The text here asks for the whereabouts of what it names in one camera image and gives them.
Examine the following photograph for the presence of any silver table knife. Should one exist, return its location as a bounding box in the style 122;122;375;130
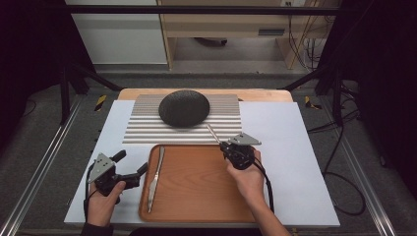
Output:
147;146;166;214

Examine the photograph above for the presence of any aluminium floor rail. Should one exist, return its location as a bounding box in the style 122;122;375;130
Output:
323;97;399;236
0;94;85;236

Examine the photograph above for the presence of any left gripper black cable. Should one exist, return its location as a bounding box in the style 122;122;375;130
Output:
83;161;99;221

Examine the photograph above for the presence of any light wooden desk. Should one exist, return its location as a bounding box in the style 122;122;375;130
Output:
156;0;342;71

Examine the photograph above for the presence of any black horizontal frame bar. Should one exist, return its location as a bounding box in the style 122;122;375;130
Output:
65;4;342;16

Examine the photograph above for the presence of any person's left hand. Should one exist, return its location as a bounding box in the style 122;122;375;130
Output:
86;180;127;228

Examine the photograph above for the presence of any wooden serving tray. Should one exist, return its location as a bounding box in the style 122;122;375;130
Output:
138;144;261;224

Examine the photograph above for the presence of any office chair base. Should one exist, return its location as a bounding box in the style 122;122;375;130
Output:
193;36;228;47

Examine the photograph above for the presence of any black floor cable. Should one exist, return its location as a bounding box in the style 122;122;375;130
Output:
307;82;367;217

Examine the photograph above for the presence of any person's right hand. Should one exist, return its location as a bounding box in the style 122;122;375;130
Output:
225;148;266;202

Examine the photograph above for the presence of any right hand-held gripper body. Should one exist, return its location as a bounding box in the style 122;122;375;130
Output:
220;132;263;171

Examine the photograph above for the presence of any wooden table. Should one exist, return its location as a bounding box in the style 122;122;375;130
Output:
117;88;294;102

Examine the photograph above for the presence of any striped beige placemat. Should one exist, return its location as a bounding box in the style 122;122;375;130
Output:
122;93;243;146

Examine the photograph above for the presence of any black curtain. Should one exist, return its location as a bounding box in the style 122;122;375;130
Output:
323;0;417;191
0;0;96;146

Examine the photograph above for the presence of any black frame strut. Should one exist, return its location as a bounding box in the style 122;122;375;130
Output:
278;65;346;128
59;62;123;126

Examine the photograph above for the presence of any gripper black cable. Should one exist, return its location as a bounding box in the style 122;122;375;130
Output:
83;161;99;221
252;156;275;214

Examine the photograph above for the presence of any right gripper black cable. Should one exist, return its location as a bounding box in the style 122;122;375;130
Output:
252;156;275;214

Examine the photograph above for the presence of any black textured plate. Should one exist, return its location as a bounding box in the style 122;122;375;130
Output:
158;88;211;129

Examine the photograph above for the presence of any black socket cable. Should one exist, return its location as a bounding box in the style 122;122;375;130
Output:
287;6;311;72

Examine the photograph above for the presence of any white cabinet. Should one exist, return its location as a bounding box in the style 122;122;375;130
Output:
70;13;168;66

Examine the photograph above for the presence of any yellow black floor tape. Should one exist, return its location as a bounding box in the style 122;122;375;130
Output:
93;94;108;112
304;95;323;111

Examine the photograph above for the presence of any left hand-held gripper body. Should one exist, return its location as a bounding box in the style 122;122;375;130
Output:
87;152;142;198

